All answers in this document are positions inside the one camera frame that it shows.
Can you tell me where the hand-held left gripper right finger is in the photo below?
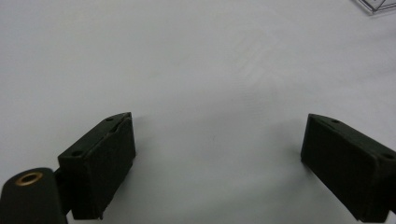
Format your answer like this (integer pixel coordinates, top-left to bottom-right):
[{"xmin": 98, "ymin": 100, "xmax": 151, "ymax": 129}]
[{"xmin": 300, "ymin": 113, "xmax": 396, "ymax": 224}]

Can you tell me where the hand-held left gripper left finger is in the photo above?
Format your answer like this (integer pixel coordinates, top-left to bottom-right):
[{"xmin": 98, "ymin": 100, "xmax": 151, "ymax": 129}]
[{"xmin": 57, "ymin": 111, "xmax": 136, "ymax": 221}]

